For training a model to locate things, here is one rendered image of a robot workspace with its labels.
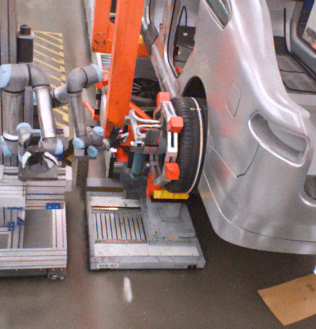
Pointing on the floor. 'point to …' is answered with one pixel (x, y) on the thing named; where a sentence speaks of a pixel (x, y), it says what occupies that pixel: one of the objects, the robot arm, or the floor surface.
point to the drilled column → (81, 172)
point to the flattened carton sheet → (295, 299)
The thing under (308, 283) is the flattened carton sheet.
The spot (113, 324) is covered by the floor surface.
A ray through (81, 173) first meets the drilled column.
